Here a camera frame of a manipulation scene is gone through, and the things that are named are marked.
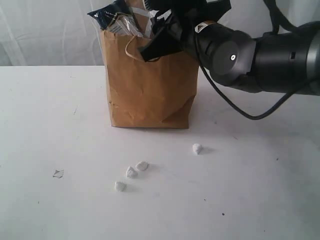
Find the brown paper bag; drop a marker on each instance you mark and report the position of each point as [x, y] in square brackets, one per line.
[147, 94]

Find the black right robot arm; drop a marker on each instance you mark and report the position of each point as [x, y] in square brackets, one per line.
[284, 60]

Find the brown kraft stand-up pouch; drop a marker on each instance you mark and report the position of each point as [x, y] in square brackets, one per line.
[141, 16]

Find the white crumpled scrap left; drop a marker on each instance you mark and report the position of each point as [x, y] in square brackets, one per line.
[142, 166]

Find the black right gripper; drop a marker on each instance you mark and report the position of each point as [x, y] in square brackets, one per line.
[174, 23]

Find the white crumpled scrap right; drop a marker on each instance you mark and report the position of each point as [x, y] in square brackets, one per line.
[197, 148]

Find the white crumpled scrap middle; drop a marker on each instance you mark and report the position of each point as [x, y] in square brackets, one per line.
[131, 173]

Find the white crumpled scrap front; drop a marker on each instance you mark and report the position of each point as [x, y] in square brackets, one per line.
[120, 186]

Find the white backdrop curtain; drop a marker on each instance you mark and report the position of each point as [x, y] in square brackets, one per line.
[60, 33]

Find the white crumpled scrap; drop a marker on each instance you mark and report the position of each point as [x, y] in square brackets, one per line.
[120, 186]
[131, 173]
[197, 148]
[142, 166]

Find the long dark noodle package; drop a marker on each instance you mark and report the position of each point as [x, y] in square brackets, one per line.
[117, 18]

